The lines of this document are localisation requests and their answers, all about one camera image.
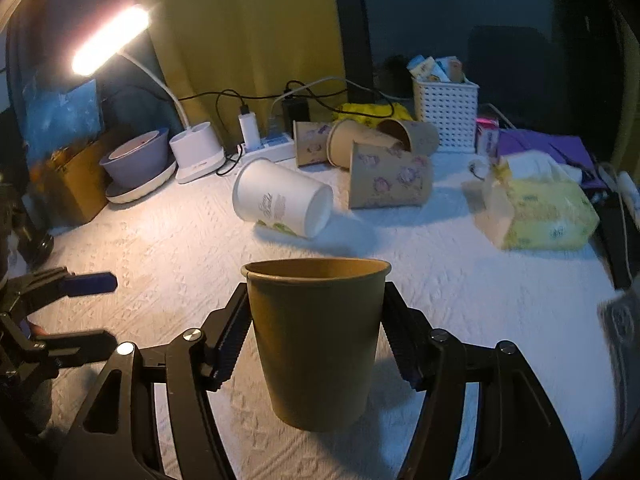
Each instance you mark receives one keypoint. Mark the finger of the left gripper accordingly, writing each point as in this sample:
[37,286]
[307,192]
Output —
[78,348]
[47,286]

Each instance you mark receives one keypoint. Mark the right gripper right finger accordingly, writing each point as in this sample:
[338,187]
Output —
[518,434]

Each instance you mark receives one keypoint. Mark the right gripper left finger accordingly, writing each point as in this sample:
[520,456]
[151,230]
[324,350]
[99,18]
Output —
[114,434]

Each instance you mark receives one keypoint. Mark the plain brown paper cup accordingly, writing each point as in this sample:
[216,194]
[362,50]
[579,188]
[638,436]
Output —
[316,323]

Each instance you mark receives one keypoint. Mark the white printed paper cup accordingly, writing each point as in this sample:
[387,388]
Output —
[281,199]

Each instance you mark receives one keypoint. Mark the front floral brown paper cup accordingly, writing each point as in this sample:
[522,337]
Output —
[388,177]

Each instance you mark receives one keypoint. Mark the floral brown paper cup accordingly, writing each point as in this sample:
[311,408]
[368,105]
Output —
[388,177]
[310,142]

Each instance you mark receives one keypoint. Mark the left floral brown paper cup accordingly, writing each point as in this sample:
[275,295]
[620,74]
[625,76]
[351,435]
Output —
[310,142]

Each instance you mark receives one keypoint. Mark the back brown paper cup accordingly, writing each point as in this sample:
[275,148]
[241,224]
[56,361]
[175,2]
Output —
[418,137]

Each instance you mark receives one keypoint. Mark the plain kraft lying cup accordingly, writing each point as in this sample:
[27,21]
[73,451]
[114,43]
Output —
[346,133]

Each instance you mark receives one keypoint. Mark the brown cardboard box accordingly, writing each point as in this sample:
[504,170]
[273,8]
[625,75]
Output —
[71,184]

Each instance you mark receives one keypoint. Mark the white tablecloth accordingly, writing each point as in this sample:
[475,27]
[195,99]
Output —
[179,253]

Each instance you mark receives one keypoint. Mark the purple bowl stack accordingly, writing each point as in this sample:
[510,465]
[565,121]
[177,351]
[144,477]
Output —
[138,167]

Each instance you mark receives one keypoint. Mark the smartphone in clear case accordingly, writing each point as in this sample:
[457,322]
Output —
[619,319]

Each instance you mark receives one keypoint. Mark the white desk lamp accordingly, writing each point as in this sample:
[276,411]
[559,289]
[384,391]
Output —
[195,146]

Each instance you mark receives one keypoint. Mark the yellow green tissue pack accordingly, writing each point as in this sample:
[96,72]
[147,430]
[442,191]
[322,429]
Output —
[535,209]

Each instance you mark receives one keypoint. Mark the black box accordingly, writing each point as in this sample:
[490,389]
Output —
[619,237]

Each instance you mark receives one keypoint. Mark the white phone charger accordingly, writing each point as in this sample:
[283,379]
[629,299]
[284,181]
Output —
[249,128]

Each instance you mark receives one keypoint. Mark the white tube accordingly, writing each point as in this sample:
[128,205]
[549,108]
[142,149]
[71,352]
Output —
[629,192]

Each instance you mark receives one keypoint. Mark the white power strip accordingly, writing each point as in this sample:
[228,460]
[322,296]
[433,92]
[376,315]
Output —
[276,148]

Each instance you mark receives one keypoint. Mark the purple cloth bag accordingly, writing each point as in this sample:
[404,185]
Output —
[565,150]

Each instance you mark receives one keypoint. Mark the pink small box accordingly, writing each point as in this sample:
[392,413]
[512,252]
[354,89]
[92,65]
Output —
[487,136]

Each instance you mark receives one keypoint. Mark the yellow curtain left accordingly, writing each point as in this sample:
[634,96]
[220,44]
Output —
[254,47]

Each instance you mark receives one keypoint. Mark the white perforated plastic basket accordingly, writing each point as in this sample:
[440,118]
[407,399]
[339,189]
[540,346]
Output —
[447,99]

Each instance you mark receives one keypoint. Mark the yellow plastic bag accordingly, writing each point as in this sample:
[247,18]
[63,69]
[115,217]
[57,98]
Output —
[371,115]

